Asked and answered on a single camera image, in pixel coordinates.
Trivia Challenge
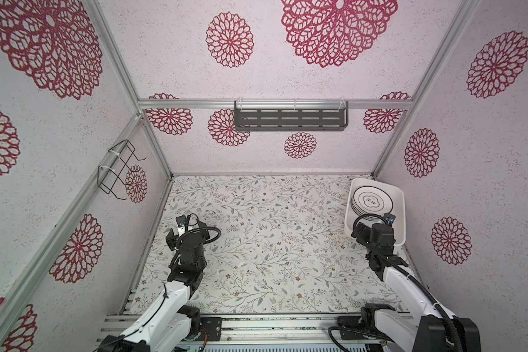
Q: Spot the white plate thin green rim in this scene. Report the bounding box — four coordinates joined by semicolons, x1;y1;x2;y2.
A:
351;186;394;215

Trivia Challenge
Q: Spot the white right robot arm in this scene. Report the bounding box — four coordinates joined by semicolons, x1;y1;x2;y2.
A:
351;220;482;351

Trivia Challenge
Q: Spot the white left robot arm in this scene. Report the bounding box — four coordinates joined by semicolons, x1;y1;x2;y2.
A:
96;214;221;351

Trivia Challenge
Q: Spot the white plastic bin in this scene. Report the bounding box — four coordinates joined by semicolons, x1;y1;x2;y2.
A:
343;177;406;247

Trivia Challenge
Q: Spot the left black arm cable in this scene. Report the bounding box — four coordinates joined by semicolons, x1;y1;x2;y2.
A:
92;213;222;352

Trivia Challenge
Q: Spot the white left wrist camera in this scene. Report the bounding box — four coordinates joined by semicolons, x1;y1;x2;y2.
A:
175;215;189;236

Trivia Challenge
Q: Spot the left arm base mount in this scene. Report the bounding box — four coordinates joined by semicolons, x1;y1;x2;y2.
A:
177;305;223;342

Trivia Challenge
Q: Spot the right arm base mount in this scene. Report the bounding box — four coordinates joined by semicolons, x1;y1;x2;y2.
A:
335;303;396;340

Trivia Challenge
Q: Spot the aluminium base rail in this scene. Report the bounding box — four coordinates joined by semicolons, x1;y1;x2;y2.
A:
96;312;465;348

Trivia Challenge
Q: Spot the right black corrugated cable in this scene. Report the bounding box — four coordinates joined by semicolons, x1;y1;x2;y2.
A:
327;213;465;352

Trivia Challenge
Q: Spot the black wire wall rack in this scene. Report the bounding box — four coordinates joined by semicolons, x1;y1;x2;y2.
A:
96;139;148;204

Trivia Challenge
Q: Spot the dark metal wall shelf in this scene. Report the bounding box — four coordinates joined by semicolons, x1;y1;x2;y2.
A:
233;101;349;132

